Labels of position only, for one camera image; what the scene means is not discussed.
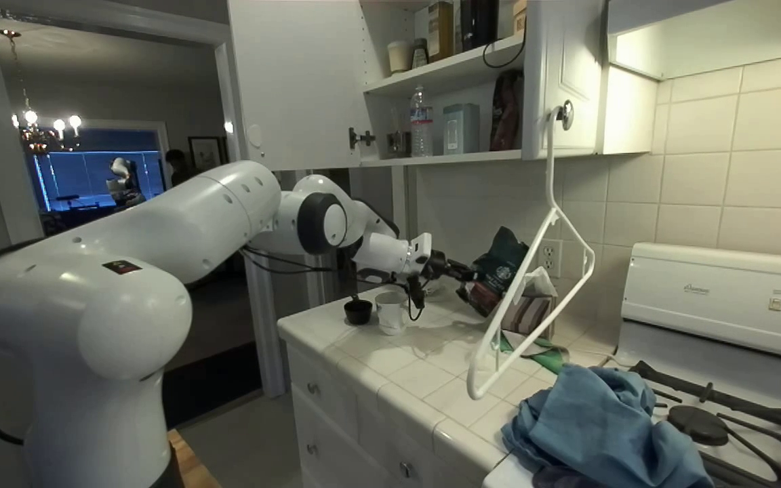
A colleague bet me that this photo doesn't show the white wall outlet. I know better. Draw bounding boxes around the white wall outlet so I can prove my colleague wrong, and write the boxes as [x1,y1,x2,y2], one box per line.
[542,234,567,280]

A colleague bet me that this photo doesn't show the chandelier with lit bulbs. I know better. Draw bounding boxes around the chandelier with lit bulbs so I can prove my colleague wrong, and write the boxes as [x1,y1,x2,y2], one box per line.
[0,24,87,158]

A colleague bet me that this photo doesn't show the white paper napkin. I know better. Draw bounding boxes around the white paper napkin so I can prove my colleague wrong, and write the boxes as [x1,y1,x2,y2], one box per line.
[523,263,561,302]

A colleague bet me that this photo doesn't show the white range hood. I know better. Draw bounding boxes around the white range hood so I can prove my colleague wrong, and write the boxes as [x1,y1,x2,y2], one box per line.
[601,0,781,85]

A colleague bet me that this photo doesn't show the metal cupboard door knob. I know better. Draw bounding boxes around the metal cupboard door knob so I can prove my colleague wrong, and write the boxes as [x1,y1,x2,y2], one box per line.
[551,99,576,132]
[344,124,378,153]

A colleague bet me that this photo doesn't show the pale round jar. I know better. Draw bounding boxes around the pale round jar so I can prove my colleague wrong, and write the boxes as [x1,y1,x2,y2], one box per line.
[381,36,414,78]

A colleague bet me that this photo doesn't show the white plastic clothes hanger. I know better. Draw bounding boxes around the white plastic clothes hanger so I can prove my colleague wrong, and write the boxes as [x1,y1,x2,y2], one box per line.
[462,105,598,404]

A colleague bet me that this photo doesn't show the blue lit monitor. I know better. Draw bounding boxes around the blue lit monitor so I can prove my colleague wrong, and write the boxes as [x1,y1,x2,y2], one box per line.
[30,146,170,218]

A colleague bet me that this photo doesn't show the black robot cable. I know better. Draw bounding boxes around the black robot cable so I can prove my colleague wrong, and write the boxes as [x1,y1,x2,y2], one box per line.
[240,248,431,326]

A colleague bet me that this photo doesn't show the green cloth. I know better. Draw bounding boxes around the green cloth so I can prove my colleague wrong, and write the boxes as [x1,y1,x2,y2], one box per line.
[517,336,574,381]

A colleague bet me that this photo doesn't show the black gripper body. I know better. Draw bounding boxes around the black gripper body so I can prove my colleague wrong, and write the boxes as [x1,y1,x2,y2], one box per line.
[414,252,462,288]

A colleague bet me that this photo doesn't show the light blue box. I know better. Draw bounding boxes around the light blue box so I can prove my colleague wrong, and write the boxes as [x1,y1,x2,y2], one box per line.
[438,100,483,156]

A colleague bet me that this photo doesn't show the framed wall picture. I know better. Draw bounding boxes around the framed wall picture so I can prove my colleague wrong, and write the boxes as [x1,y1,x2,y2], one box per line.
[183,132,224,177]

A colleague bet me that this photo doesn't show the black measuring cup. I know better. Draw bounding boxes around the black measuring cup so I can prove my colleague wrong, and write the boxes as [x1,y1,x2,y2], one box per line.
[342,292,378,329]

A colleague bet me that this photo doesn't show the blue cloth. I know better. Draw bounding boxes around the blue cloth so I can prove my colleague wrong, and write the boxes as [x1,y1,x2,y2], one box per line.
[498,362,717,488]

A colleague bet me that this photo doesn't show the brown coffee bag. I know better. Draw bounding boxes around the brown coffee bag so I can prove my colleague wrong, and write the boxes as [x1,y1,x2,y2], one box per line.
[488,67,526,156]

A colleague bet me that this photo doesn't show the white mug blue flowers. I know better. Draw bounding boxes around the white mug blue flowers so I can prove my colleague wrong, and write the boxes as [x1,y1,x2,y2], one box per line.
[372,295,411,340]

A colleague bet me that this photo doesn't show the white gas stove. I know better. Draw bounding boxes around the white gas stove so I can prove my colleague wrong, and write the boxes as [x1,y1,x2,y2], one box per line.
[479,238,781,488]

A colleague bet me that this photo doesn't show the black cable on shelf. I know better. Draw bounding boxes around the black cable on shelf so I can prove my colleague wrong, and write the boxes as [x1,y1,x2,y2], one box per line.
[476,32,529,71]

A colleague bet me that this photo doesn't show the wooden platform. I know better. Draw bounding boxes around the wooden platform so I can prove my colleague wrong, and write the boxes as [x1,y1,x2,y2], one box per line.
[164,427,222,488]

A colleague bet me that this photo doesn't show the clear plastic water bottle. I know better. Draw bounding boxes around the clear plastic water bottle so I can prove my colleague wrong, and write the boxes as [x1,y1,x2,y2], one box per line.
[405,85,435,160]

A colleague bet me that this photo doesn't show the white wall cupboard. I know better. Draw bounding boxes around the white wall cupboard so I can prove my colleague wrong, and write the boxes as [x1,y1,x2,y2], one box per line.
[224,0,662,177]

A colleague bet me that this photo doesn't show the white base cabinet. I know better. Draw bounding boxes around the white base cabinet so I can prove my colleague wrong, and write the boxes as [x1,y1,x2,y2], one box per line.
[275,336,521,488]

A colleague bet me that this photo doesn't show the black stove grate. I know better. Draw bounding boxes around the black stove grate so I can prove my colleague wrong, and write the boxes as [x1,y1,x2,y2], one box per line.
[625,359,781,488]

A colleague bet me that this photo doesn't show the dark green coffee packet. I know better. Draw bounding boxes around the dark green coffee packet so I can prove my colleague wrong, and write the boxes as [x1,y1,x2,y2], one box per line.
[454,225,530,321]

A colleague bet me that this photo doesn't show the brown cardboard box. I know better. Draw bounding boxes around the brown cardboard box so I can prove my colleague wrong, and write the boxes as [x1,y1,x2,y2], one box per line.
[423,0,458,63]

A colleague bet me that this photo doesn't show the dark tall box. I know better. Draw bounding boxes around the dark tall box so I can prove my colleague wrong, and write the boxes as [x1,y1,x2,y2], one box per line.
[458,0,500,54]

